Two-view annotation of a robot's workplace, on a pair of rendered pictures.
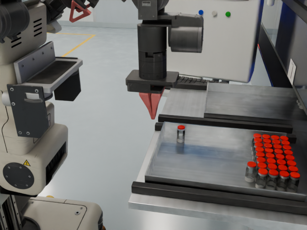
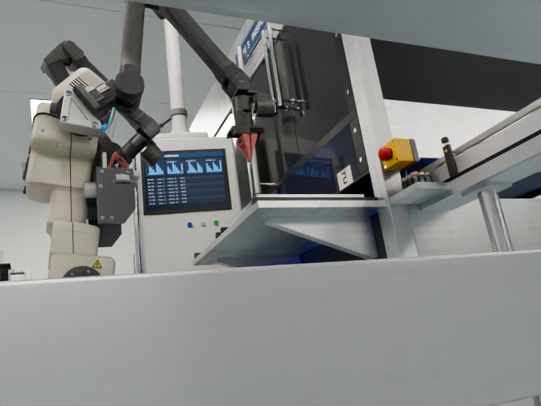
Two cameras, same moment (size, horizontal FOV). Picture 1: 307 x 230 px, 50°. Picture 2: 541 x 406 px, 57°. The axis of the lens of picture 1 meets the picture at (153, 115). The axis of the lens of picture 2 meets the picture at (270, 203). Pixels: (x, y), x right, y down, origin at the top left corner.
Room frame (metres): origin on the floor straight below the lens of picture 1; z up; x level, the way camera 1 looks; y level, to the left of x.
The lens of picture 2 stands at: (-0.48, 0.74, 0.49)
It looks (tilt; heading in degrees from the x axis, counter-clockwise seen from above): 17 degrees up; 325
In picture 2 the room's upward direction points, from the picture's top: 8 degrees counter-clockwise
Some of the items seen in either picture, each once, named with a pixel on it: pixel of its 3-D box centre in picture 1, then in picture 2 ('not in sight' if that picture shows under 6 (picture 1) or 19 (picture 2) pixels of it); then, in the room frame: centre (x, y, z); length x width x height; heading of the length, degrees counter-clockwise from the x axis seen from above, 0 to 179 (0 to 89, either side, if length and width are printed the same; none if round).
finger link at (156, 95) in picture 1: (147, 98); (243, 147); (0.64, 0.01, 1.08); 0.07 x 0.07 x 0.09; 79
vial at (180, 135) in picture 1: (181, 134); not in sight; (0.79, -0.08, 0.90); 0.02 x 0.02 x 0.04
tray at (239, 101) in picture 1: (256, 104); not in sight; (1.00, -0.35, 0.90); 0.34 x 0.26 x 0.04; 79
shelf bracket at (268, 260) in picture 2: not in sight; (260, 273); (1.09, -0.28, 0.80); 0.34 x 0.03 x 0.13; 79
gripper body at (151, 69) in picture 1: (152, 66); (244, 125); (0.64, 0.00, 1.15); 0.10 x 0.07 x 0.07; 79
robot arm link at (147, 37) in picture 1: (155, 37); (243, 107); (0.64, 0.00, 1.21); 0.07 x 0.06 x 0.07; 78
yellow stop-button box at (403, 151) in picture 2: not in sight; (398, 154); (0.40, -0.35, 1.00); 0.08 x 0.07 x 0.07; 79
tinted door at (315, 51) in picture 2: not in sight; (314, 65); (0.73, -0.40, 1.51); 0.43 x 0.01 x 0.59; 169
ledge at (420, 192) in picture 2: not in sight; (423, 193); (0.37, -0.39, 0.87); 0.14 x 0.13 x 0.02; 79
